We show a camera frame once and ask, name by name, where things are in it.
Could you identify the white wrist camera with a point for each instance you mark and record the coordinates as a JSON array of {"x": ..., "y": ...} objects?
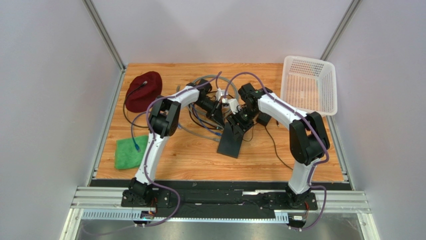
[
  {"x": 231, "y": 104},
  {"x": 220, "y": 94}
]

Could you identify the aluminium frame rail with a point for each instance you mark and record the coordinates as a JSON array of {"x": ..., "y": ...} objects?
[{"x": 104, "y": 203}]

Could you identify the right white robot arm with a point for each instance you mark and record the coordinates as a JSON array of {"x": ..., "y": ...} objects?
[{"x": 308, "y": 139}]

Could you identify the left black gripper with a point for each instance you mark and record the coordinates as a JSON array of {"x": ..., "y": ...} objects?
[{"x": 217, "y": 113}]

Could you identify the black power adapter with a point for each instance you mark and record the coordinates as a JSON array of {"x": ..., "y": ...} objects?
[{"x": 263, "y": 119}]

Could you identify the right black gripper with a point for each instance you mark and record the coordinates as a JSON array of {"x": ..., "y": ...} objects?
[{"x": 238, "y": 121}]

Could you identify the dark red cloth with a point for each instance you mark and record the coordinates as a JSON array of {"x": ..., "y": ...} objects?
[{"x": 142, "y": 91}]

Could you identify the white plastic basket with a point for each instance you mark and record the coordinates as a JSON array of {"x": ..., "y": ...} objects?
[{"x": 310, "y": 85}]

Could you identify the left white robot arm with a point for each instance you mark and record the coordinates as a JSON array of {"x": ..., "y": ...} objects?
[{"x": 162, "y": 118}]

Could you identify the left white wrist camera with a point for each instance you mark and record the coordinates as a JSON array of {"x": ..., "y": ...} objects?
[{"x": 220, "y": 94}]

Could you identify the black network switch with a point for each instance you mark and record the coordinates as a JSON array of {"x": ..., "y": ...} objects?
[{"x": 230, "y": 143}]

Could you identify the green cloth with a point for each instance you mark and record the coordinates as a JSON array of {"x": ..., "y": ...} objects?
[{"x": 126, "y": 155}]

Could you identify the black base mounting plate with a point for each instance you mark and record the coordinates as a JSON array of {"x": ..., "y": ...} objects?
[{"x": 223, "y": 199}]

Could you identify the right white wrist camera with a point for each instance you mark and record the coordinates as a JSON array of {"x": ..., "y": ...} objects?
[{"x": 231, "y": 104}]

